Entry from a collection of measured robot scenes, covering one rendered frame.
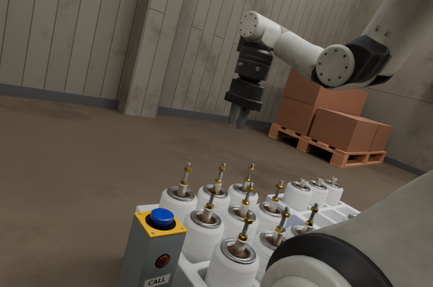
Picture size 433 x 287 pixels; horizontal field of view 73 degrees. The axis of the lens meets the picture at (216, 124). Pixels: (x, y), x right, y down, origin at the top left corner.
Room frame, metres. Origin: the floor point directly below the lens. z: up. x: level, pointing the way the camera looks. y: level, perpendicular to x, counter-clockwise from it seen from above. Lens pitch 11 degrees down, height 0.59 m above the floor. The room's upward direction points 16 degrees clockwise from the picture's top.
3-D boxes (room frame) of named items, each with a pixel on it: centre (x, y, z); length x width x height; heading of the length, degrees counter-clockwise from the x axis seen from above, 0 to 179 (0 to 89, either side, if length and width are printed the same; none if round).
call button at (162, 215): (0.46, 0.05, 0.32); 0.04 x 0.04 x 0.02
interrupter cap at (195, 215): (0.63, -0.04, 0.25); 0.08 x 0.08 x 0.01
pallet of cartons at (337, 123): (3.52, -1.39, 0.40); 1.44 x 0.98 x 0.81; 132
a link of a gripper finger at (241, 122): (0.78, -0.07, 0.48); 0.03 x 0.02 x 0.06; 130
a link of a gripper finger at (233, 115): (0.82, -0.04, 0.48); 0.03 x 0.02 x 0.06; 130
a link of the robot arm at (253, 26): (0.80, -0.04, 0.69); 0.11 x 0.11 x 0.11; 45
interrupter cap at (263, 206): (0.79, -0.22, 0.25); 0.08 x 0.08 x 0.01
